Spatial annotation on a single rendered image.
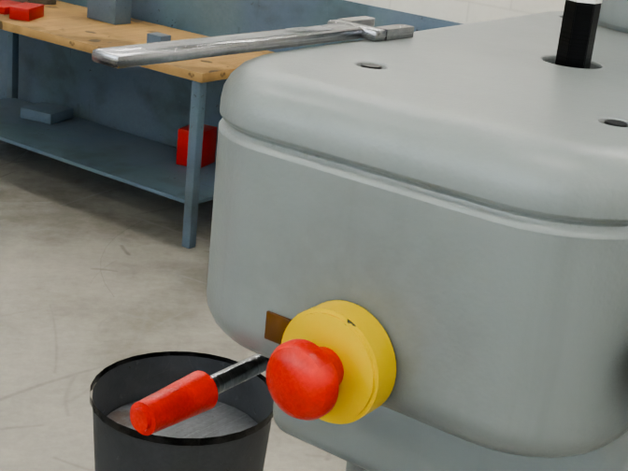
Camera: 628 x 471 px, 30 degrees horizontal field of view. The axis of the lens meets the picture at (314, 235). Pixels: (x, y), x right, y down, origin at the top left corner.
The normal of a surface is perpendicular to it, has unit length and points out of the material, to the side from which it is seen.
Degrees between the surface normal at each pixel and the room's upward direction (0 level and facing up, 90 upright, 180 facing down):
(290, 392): 95
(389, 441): 90
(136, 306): 0
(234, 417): 0
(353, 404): 90
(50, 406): 0
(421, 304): 90
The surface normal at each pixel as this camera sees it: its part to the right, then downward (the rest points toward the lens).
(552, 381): 0.05, 0.33
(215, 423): 0.10, -0.94
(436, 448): -0.59, 0.22
